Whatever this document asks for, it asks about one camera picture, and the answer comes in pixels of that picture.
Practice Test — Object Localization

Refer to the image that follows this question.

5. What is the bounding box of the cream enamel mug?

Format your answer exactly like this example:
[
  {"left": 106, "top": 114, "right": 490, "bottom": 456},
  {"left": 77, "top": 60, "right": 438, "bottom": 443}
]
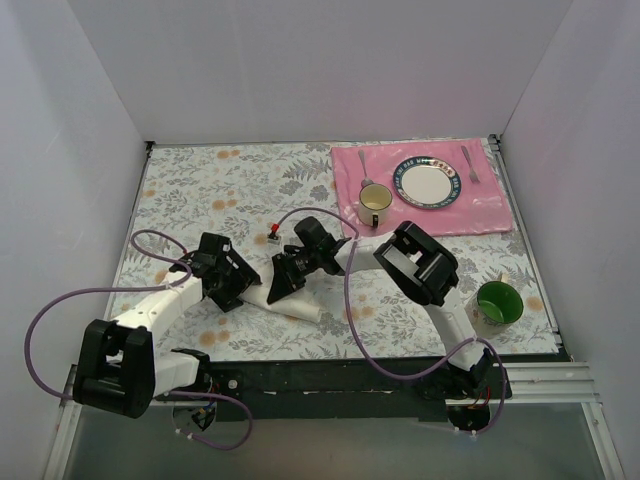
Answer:
[{"left": 357, "top": 183, "right": 393, "bottom": 229}]

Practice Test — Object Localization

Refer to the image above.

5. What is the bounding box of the aluminium frame rail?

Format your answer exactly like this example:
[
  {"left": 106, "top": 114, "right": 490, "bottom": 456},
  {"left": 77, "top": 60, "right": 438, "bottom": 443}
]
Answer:
[{"left": 72, "top": 355, "right": 599, "bottom": 416}]

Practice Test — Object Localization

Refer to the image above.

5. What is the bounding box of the silver fork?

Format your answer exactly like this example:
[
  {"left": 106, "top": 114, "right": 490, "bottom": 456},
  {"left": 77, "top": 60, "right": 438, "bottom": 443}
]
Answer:
[{"left": 461, "top": 145, "right": 480, "bottom": 184}]

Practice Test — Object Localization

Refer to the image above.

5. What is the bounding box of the green inside floral mug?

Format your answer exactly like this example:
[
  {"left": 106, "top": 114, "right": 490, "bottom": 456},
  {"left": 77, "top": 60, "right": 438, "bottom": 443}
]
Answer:
[{"left": 465, "top": 280, "right": 524, "bottom": 339}]

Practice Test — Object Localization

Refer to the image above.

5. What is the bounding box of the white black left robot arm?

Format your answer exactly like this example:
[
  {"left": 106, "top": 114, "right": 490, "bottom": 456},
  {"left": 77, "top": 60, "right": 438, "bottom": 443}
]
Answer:
[{"left": 72, "top": 233, "right": 261, "bottom": 418}]

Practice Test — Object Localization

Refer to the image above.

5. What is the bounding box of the floral patterned table mat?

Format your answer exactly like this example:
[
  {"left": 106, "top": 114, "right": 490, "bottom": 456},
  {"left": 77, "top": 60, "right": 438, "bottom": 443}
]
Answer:
[{"left": 133, "top": 143, "right": 559, "bottom": 361}]

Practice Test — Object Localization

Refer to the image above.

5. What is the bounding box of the pink placemat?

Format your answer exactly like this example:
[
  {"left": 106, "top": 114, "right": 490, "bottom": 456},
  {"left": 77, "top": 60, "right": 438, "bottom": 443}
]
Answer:
[{"left": 330, "top": 138, "right": 514, "bottom": 237}]

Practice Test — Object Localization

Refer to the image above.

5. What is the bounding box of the silver spoon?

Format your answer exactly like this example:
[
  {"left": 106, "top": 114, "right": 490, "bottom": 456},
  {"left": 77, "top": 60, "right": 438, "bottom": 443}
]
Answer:
[{"left": 358, "top": 150, "right": 373, "bottom": 188}]

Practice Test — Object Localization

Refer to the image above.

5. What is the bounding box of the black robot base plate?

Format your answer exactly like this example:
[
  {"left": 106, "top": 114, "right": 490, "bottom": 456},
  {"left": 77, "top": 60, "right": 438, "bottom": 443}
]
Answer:
[{"left": 209, "top": 357, "right": 512, "bottom": 422}]

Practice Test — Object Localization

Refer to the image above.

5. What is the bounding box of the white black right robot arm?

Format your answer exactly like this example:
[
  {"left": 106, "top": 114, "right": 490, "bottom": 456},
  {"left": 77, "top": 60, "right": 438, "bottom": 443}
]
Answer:
[{"left": 267, "top": 216, "right": 493, "bottom": 398}]

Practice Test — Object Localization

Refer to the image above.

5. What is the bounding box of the white plate blue rim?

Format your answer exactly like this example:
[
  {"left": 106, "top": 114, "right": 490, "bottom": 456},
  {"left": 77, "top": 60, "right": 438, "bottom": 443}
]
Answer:
[{"left": 392, "top": 156, "right": 462, "bottom": 210}]

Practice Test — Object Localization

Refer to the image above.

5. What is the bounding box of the white cloth napkin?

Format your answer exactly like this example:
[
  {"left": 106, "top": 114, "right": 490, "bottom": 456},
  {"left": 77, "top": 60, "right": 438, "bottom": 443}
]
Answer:
[{"left": 240, "top": 264, "right": 322, "bottom": 323}]

